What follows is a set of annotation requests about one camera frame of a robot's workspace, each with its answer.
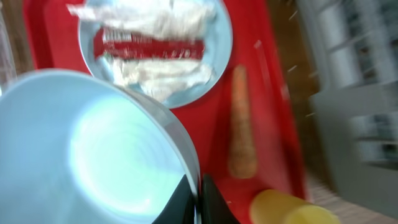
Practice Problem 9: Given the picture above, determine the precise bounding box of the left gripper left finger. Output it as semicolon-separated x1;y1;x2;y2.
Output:
153;176;195;224

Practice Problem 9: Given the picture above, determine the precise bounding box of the orange carrot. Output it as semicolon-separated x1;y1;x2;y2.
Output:
228;65;257;179

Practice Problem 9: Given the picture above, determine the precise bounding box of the clear plastic bin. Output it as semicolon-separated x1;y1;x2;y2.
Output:
0;14;17;95

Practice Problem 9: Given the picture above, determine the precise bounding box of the light blue bowl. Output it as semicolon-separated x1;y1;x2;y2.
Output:
1;69;200;223

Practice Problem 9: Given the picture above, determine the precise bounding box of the light blue plate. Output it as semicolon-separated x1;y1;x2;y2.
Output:
78;0;233;109

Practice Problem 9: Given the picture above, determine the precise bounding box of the grey dishwasher rack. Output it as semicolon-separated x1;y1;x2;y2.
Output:
297;0;397;218

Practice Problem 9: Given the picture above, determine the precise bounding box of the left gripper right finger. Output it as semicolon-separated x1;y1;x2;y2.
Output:
200;174;239;224

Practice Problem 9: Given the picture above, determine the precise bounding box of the red snack wrapper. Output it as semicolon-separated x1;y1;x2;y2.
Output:
93;27;205;60

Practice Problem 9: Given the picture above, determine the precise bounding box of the white napkin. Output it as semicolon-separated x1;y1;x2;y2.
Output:
67;0;216;102

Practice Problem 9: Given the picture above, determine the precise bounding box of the yellow plastic cup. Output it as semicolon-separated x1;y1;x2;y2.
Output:
249;190;341;224

